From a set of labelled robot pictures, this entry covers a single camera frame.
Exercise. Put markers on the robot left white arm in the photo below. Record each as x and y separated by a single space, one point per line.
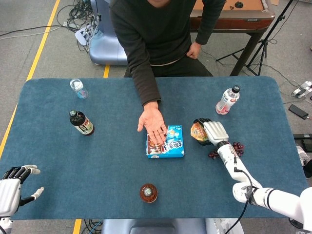
5 224

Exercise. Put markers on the white power strip with plugs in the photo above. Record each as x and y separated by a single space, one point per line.
302 89

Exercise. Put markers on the orange snack packet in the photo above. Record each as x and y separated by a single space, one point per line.
198 132

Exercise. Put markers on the clear water bottle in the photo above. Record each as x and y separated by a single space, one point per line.
79 89

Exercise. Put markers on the person right forearm dark sleeve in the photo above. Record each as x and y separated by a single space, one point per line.
145 83

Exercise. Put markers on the white drink bottle black cap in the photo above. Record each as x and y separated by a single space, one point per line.
226 101

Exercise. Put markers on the black flat device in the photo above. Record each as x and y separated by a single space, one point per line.
304 141

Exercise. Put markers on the blue table mat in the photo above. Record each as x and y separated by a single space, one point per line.
109 170

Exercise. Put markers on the robot grey blue torso base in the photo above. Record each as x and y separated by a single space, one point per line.
156 226

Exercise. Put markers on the robot right white arm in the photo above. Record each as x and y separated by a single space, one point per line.
280 198

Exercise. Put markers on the brown round jar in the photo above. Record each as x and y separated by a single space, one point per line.
148 193

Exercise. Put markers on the brown pool table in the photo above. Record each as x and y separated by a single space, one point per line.
243 19

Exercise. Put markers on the person in dark sweater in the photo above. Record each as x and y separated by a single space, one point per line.
158 31

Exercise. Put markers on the black phone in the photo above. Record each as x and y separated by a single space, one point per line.
298 111

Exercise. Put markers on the dark drink bottle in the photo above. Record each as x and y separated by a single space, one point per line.
83 124

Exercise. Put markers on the person right hand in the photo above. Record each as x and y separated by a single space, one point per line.
152 120

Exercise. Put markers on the blue white machine base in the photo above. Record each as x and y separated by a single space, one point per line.
107 46

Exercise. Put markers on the grey white shoe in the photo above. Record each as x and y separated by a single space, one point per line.
303 156

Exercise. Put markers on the purple grape bunch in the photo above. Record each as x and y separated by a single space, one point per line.
239 147

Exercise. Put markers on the blue snack box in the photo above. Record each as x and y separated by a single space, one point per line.
175 146

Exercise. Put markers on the person left hand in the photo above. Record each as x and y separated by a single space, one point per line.
193 51

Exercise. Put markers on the black tripod stand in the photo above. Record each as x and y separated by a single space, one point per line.
262 47

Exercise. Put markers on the robot left five-finger hand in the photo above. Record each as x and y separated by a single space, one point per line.
8 192

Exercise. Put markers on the robot right five-finger hand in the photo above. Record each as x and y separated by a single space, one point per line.
215 132

